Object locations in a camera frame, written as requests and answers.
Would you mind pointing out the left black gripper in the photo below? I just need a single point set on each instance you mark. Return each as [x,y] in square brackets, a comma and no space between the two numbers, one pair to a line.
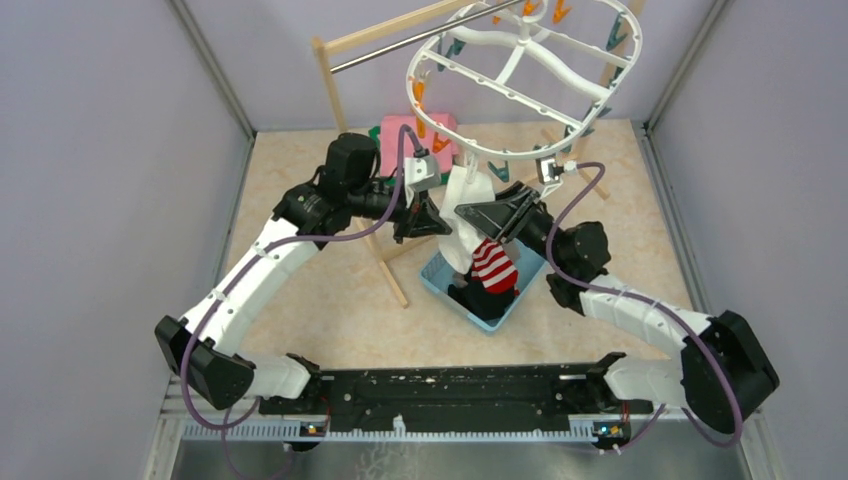
[422,218]

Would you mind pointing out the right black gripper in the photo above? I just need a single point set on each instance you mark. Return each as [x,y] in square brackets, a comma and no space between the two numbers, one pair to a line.
[507,215]

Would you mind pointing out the black sock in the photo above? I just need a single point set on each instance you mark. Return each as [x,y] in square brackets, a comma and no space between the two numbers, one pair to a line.
[469,294]

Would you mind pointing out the white round clip hanger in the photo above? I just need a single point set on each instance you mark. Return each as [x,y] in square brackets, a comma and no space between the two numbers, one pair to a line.
[522,63]

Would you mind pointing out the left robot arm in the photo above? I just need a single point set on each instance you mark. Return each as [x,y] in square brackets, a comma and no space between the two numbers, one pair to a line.
[344,201]

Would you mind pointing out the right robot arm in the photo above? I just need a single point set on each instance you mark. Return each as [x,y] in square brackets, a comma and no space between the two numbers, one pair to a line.
[716,371]

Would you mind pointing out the blue plastic basket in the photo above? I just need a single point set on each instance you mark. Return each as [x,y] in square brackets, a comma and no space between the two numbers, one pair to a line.
[436,276]

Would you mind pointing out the pink folded cloth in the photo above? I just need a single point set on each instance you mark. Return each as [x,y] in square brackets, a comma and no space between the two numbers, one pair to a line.
[438,144]

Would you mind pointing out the metal hanging rod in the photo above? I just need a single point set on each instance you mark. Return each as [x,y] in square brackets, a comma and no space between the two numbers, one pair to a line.
[421,36]

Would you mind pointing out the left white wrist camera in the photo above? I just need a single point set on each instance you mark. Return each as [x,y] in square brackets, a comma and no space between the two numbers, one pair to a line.
[421,173]

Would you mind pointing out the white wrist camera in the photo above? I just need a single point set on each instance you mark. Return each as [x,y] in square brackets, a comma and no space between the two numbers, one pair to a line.
[551,171]
[421,173]

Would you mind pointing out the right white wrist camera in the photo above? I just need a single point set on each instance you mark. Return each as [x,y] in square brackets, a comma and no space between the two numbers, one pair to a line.
[551,171]

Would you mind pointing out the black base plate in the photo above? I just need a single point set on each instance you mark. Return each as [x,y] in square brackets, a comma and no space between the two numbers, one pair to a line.
[469,399]

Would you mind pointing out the aluminium frame rail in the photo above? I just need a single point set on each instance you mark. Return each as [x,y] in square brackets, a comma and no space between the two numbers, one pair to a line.
[604,432]

